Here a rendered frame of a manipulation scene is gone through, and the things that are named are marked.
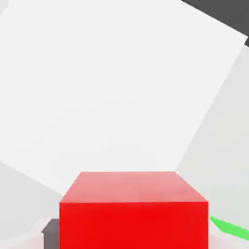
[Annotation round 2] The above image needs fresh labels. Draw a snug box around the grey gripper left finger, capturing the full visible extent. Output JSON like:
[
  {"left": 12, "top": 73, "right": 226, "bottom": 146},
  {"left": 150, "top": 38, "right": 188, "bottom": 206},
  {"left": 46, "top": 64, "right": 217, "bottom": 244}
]
[{"left": 0, "top": 218, "right": 60, "bottom": 249}]

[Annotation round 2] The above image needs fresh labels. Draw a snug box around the small red cube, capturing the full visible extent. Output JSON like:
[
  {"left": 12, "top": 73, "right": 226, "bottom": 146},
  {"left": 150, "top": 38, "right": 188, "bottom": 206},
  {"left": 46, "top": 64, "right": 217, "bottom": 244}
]
[{"left": 59, "top": 171, "right": 209, "bottom": 249}]

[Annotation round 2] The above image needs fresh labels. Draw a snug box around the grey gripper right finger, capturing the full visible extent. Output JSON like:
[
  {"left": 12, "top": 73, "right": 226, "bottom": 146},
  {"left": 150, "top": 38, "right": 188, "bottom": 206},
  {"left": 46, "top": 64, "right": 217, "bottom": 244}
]
[{"left": 208, "top": 222, "right": 249, "bottom": 249}]

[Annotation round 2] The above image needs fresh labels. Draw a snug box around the small green cube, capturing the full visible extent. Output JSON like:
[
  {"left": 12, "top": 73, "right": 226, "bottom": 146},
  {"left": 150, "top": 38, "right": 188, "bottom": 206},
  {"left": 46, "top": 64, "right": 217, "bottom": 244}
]
[{"left": 209, "top": 215, "right": 249, "bottom": 241}]

